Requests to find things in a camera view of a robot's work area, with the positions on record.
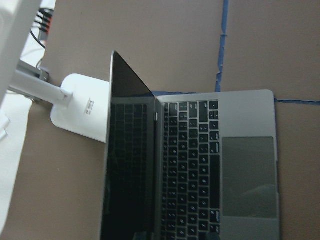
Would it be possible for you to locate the blue tape line lengthwise centre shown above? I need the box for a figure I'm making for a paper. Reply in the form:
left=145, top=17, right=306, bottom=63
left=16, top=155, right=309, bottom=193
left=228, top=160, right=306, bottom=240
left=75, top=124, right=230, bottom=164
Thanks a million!
left=215, top=0, right=229, bottom=93

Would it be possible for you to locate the blue tape line crosswise far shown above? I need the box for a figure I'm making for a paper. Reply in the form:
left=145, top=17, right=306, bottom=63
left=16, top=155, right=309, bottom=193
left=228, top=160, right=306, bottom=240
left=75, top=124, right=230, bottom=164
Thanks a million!
left=274, top=98, right=320, bottom=106

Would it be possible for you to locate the grey laptop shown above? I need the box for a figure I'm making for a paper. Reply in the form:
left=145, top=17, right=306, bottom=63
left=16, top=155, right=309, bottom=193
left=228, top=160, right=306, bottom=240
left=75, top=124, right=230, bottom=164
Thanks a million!
left=101, top=52, right=281, bottom=240

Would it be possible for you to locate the black cable hub left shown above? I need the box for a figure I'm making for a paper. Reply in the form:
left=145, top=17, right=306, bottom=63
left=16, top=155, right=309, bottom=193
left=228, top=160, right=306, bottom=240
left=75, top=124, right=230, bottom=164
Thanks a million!
left=34, top=7, right=54, bottom=41

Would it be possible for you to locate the grey metal mounting bracket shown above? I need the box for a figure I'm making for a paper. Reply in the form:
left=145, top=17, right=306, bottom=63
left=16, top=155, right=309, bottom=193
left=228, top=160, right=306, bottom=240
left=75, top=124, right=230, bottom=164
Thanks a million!
left=11, top=60, right=49, bottom=102

